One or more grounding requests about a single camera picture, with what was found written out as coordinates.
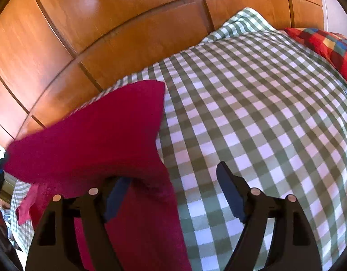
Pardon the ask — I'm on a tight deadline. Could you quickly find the wooden wardrobe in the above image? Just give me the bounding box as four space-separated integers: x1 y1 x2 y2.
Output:
0 0 325 147

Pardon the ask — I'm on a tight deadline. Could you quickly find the crimson cloth garment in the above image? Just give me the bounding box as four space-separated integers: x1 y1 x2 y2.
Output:
3 79 192 271

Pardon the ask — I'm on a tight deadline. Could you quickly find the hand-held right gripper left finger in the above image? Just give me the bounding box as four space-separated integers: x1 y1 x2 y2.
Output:
25 176 131 271

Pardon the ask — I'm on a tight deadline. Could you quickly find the multicoloured checked pillow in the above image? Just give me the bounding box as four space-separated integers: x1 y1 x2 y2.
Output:
284 27 347 88

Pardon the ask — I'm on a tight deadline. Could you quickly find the green checked pillow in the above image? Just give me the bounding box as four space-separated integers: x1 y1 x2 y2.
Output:
217 7 280 41

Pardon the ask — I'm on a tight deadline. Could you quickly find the green checked bed sheet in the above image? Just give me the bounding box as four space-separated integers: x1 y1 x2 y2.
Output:
5 28 347 271

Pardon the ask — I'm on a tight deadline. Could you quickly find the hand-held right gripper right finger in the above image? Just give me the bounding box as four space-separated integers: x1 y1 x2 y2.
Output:
216 161 323 271

